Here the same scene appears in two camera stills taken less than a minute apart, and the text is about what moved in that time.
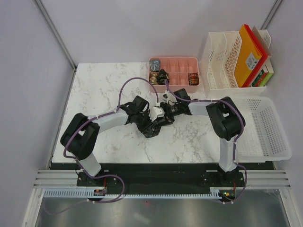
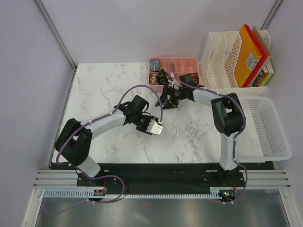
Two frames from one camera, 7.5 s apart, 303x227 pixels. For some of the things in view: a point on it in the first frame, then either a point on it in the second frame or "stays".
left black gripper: x=143 y=129 stays
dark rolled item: x=154 y=78 stays
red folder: x=264 y=56 stays
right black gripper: x=169 y=119 → x=163 y=99
